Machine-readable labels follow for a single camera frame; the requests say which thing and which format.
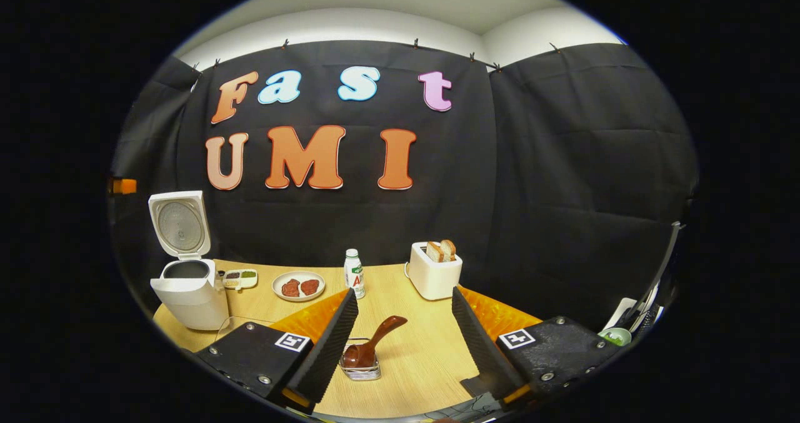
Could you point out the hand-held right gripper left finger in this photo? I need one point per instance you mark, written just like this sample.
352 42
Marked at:
331 348

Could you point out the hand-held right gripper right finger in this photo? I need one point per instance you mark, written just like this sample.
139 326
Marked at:
481 348

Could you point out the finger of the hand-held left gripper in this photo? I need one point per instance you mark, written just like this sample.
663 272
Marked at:
125 186

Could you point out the brown wooden spoon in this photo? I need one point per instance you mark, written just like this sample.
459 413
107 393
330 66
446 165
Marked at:
384 332

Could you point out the white rice cooker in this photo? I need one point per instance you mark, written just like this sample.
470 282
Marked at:
194 304

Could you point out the red meat piece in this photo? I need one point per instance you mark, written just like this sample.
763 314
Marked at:
310 287
290 287

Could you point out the white drink bottle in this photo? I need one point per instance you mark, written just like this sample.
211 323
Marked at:
354 276

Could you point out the white round plate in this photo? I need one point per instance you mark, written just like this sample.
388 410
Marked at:
299 275

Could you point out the white toaster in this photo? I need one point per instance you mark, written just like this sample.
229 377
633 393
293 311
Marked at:
431 279

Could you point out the toasted bread slice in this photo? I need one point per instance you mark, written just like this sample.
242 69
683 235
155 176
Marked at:
449 248
435 252

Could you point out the white divided condiment dish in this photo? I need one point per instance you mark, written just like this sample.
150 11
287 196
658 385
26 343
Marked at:
240 278

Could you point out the green bowl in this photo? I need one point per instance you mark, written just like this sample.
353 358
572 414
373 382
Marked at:
615 336

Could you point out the white tray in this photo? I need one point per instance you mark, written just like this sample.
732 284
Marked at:
622 313

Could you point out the black backdrop cloth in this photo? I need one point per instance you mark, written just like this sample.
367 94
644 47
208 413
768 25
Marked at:
500 179

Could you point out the grey curved pole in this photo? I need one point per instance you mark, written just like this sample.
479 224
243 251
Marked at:
665 260

